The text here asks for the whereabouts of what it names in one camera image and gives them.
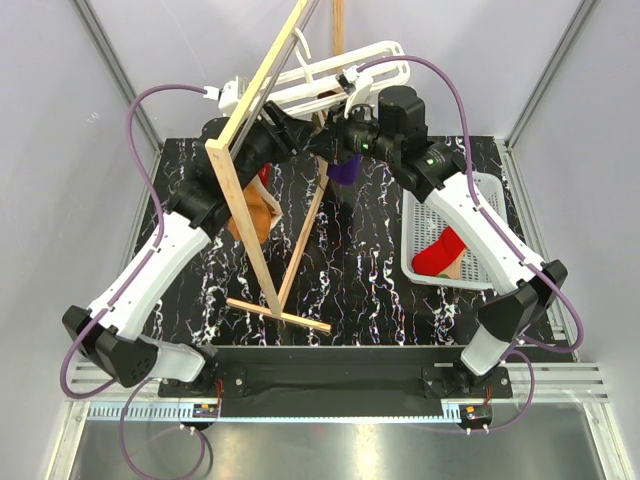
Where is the wooden drying rack frame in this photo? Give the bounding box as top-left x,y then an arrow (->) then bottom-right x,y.
205,1 -> 331,334

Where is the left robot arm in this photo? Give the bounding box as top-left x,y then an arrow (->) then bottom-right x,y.
62,102 -> 315,396

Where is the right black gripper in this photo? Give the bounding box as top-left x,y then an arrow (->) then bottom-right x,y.
305,100 -> 399,167

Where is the white plastic clip hanger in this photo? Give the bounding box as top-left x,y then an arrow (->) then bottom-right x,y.
219,26 -> 412,121

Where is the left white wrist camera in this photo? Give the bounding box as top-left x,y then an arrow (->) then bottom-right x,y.
203,76 -> 249,117

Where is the white perforated plastic basket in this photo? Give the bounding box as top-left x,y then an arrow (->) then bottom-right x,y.
400,191 -> 493,291

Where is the black marble pattern mat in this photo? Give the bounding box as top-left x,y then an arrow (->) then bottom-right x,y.
144,138 -> 496,346

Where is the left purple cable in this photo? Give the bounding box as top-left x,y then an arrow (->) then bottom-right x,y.
59,83 -> 216,480

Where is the grey metal rack rod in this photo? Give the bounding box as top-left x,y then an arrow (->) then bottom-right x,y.
230,0 -> 319,158

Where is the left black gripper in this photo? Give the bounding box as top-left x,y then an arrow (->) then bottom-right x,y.
229,101 -> 317,194

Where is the purple sock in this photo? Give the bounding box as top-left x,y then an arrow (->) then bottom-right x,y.
327,154 -> 362,186

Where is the red sock with cream cuff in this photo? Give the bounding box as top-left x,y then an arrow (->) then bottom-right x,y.
258,163 -> 272,187

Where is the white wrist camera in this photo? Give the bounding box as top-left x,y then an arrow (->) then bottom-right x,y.
203,76 -> 249,117
336,66 -> 374,119

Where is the purple cable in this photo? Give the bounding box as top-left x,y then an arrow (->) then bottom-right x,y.
354,54 -> 585,433
59,83 -> 216,480

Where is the red sock in basket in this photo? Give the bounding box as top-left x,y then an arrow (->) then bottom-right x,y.
411,227 -> 467,279

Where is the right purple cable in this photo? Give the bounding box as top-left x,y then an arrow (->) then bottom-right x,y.
354,54 -> 585,433

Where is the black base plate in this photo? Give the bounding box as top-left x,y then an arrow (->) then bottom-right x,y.
157,344 -> 576,420

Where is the orange sock with cream cuff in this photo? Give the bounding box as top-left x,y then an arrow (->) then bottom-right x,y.
243,176 -> 282,244

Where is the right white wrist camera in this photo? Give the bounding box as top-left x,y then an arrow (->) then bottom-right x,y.
336,66 -> 374,119

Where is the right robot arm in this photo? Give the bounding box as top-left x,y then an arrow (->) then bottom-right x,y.
305,86 -> 568,397

